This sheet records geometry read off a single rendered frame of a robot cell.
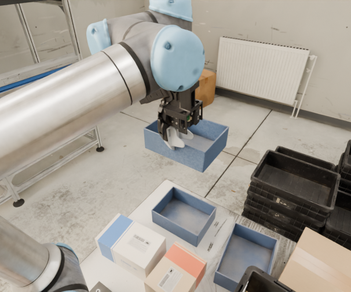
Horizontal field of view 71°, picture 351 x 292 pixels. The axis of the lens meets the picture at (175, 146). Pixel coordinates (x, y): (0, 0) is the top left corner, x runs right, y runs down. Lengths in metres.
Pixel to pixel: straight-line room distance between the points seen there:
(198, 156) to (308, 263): 0.42
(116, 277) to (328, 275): 0.62
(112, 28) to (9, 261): 0.45
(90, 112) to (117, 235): 0.64
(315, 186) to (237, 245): 0.79
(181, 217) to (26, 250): 0.59
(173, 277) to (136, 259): 0.12
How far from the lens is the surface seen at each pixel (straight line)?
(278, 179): 1.58
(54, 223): 2.06
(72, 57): 2.13
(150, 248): 0.85
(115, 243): 0.88
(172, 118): 0.58
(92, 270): 0.95
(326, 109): 3.30
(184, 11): 0.48
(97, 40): 0.42
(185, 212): 1.03
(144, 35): 0.33
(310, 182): 1.65
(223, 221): 1.03
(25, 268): 0.61
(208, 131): 0.77
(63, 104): 0.29
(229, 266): 0.93
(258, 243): 0.99
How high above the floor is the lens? 1.52
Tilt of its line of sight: 37 degrees down
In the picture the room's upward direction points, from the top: straight up
